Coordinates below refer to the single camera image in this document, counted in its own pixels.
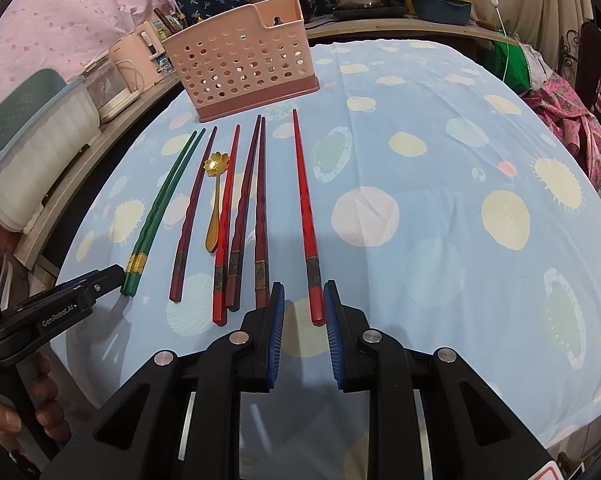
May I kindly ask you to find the pink floral cloth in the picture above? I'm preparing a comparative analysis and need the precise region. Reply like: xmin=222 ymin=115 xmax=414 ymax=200
xmin=523 ymin=69 xmax=601 ymax=188

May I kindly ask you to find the green chopstick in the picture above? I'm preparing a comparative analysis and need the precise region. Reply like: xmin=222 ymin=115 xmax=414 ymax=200
xmin=121 ymin=130 xmax=197 ymax=295
xmin=129 ymin=129 xmax=206 ymax=296

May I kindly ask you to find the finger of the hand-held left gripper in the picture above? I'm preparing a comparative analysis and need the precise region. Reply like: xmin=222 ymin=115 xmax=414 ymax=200
xmin=0 ymin=265 xmax=126 ymax=319
xmin=0 ymin=276 xmax=126 ymax=358

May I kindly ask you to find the green cloth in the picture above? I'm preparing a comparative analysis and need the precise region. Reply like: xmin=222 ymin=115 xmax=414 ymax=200
xmin=489 ymin=35 xmax=532 ymax=95

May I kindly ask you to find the light blue printed tablecloth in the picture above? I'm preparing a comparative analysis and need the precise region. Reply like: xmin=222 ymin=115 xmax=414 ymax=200
xmin=49 ymin=40 xmax=601 ymax=456

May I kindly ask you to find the black induction cooker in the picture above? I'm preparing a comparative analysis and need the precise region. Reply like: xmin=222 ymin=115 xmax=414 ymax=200
xmin=333 ymin=5 xmax=407 ymax=22

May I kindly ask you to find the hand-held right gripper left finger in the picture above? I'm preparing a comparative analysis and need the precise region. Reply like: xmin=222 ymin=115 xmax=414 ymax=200
xmin=40 ymin=282 xmax=286 ymax=480

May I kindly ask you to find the white plastic storage box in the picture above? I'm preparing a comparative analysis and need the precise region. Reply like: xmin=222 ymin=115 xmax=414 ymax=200
xmin=0 ymin=79 xmax=104 ymax=235

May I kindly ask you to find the clear jar appliance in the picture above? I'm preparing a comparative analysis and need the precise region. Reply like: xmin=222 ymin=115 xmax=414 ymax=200
xmin=83 ymin=55 xmax=142 ymax=123

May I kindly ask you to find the pink perforated utensil basket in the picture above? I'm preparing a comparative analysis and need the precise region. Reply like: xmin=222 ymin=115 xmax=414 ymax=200
xmin=163 ymin=0 xmax=322 ymax=124

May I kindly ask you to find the dark wooden chair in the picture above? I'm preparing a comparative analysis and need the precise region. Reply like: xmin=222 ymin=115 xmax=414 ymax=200
xmin=559 ymin=21 xmax=601 ymax=113

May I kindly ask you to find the pink kitchen appliance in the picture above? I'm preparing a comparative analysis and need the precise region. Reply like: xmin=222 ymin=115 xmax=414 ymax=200
xmin=109 ymin=22 xmax=166 ymax=98

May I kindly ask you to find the cluster of background utensils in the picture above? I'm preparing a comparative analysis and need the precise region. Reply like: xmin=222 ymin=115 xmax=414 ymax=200
xmin=152 ymin=7 xmax=204 ymax=41

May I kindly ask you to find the pink dotted curtain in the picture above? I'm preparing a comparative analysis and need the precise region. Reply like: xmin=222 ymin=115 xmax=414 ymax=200
xmin=0 ymin=0 xmax=206 ymax=128

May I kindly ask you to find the grey-green chair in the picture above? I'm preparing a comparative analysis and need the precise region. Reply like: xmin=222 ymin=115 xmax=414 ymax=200
xmin=0 ymin=69 xmax=67 ymax=173

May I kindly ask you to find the dark red chopstick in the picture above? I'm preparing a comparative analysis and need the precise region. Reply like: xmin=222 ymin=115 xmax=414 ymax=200
xmin=254 ymin=116 xmax=271 ymax=310
xmin=168 ymin=126 xmax=218 ymax=305
xmin=224 ymin=114 xmax=262 ymax=311

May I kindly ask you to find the person's left hand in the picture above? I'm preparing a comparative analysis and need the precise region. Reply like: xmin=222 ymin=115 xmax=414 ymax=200
xmin=0 ymin=352 xmax=74 ymax=461

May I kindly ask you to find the bright red chopstick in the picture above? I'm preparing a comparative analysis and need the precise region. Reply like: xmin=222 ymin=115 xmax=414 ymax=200
xmin=212 ymin=124 xmax=242 ymax=326
xmin=291 ymin=108 xmax=326 ymax=326

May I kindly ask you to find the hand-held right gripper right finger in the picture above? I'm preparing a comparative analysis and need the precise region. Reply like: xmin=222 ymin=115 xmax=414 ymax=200
xmin=325 ymin=281 xmax=556 ymax=480

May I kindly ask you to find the gold flower spoon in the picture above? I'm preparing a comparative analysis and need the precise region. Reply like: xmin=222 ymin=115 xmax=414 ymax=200
xmin=203 ymin=152 xmax=231 ymax=254

